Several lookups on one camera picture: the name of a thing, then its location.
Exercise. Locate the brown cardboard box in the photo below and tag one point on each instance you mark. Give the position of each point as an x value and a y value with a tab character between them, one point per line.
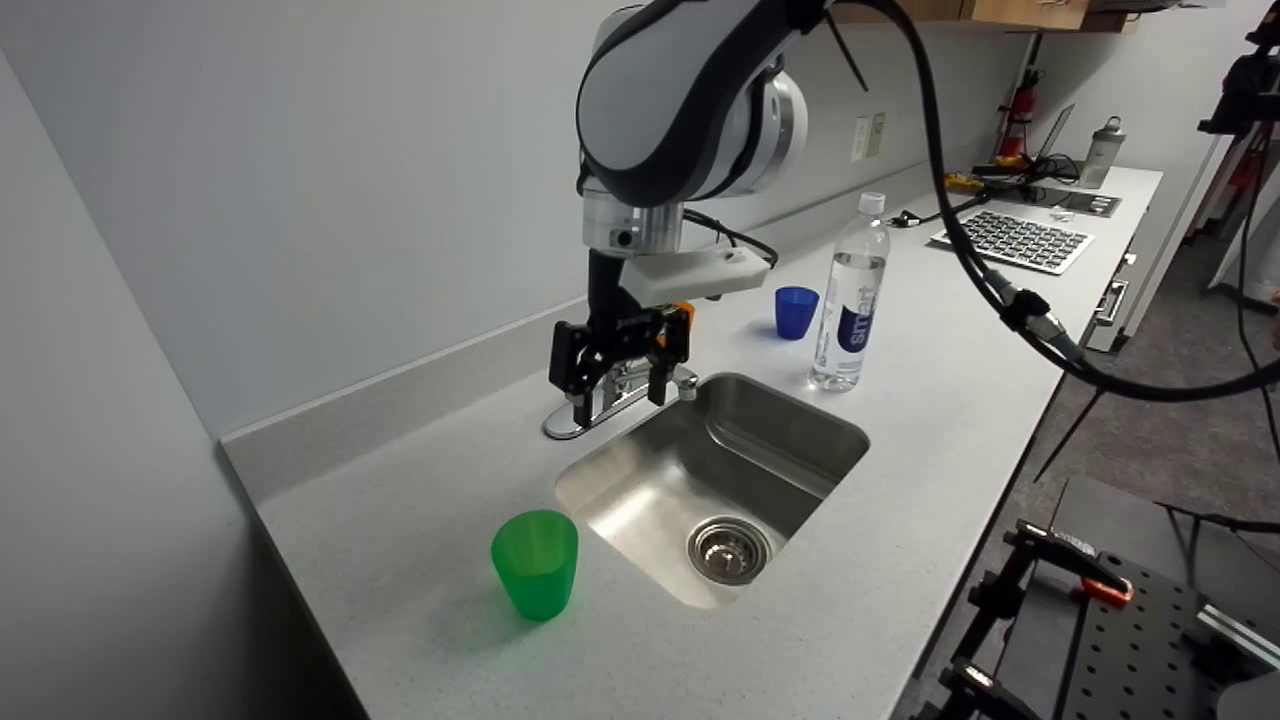
1027	8

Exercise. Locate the silver metal bottle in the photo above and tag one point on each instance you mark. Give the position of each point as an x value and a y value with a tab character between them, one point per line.
1101	148

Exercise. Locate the stainless steel sink basin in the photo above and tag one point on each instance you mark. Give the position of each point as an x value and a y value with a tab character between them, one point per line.
767	445

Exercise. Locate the green plastic cup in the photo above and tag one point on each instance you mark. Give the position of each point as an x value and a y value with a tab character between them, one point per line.
535	567

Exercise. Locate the black clamp with orange tips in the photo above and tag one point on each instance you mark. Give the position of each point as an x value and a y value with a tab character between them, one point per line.
1072	557

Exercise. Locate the blue plastic cup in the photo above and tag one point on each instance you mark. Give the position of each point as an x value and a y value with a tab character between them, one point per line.
792	312

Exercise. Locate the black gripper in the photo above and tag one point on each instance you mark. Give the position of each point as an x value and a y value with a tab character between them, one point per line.
617	321

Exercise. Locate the grey computer keyboard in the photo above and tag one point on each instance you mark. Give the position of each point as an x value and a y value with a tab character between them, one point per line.
1020	240

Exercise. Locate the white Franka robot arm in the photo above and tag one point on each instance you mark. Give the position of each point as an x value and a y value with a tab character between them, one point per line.
680	95

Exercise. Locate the clear plastic water bottle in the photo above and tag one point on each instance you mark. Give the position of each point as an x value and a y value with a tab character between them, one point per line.
850	303

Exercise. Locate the metal sink drain strainer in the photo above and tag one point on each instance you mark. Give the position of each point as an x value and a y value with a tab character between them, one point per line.
731	548

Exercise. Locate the white wall outlet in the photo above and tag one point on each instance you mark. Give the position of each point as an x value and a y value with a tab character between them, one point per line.
868	138

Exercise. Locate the black perforated breadboard table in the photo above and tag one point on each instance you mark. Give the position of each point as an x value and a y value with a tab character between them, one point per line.
1133	652

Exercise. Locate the black camera tripod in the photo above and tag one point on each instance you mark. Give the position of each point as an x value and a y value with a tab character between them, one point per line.
1255	84

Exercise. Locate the yellow hand tool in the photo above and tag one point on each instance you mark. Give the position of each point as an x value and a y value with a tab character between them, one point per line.
960	182

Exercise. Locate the chrome tap spout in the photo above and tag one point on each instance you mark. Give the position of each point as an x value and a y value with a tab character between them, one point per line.
685	387

